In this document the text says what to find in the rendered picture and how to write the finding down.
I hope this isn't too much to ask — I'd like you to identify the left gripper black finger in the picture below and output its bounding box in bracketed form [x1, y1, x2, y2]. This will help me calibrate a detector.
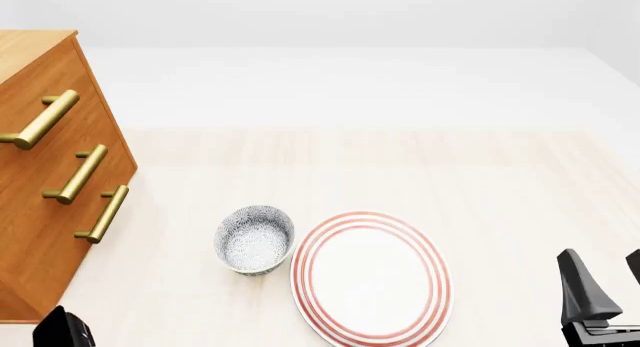
[31, 305, 97, 347]

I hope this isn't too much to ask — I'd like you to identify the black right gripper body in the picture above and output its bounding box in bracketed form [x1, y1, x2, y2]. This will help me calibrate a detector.
[560, 316, 640, 347]

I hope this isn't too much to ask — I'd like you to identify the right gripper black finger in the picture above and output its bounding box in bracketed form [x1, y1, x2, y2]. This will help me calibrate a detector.
[625, 248, 640, 285]
[556, 248, 625, 328]

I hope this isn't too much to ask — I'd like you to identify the blue-white patterned bowl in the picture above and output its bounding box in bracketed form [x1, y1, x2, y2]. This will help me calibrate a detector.
[213, 204, 297, 278]

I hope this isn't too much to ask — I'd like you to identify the wooden drawer front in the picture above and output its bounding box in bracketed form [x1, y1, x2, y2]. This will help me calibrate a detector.
[0, 38, 100, 191]
[0, 128, 139, 322]
[0, 86, 121, 288]

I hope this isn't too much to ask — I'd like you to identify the white plate with red rings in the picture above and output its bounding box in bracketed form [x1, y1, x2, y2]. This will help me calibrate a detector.
[289, 210, 456, 347]

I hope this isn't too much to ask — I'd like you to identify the wooden cabinet with drawers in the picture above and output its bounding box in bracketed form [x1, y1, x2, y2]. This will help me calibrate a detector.
[0, 29, 139, 323]

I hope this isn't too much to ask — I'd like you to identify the brass bar drawer handle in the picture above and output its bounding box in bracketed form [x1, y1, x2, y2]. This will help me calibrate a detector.
[41, 143, 110, 206]
[0, 89, 81, 152]
[73, 184, 131, 245]

